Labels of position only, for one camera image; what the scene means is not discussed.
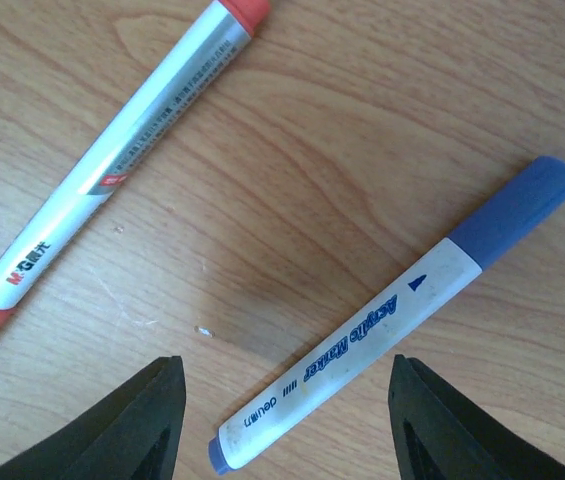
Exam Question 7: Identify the red capped white marker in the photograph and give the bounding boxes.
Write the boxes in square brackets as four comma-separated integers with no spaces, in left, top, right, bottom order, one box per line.
[0,1,271,328]

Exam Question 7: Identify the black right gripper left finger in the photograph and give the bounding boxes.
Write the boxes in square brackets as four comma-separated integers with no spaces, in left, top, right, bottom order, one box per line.
[0,356,186,479]

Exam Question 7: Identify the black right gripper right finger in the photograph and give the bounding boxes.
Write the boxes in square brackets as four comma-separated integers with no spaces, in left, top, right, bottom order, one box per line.
[388,355,565,479]

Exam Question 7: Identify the purple capped white marker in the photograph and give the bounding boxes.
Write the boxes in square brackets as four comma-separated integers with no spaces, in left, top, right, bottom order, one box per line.
[208,156,565,475]

